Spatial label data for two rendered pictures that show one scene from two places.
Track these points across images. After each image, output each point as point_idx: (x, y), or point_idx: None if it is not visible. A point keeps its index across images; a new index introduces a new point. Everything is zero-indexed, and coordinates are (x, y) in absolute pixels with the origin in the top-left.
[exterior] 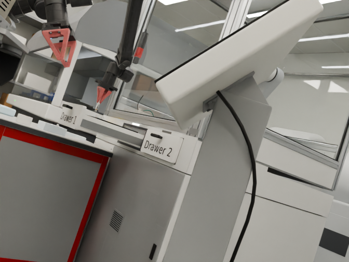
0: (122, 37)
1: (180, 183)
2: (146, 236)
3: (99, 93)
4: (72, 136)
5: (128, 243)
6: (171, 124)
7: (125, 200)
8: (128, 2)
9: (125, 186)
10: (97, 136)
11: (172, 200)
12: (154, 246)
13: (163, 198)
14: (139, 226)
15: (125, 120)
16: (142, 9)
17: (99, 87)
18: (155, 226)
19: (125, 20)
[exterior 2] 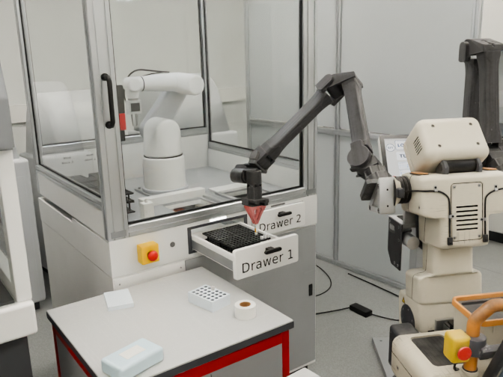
0: (285, 142)
1: (315, 232)
2: (297, 288)
3: (262, 212)
4: (137, 300)
5: (278, 309)
6: (281, 196)
7: (252, 288)
8: (317, 108)
9: (244, 279)
10: (120, 274)
11: (313, 247)
12: (311, 286)
13: (302, 253)
14: (285, 289)
15: (190, 223)
16: (93, 41)
17: (262, 206)
18: (304, 275)
19: (302, 126)
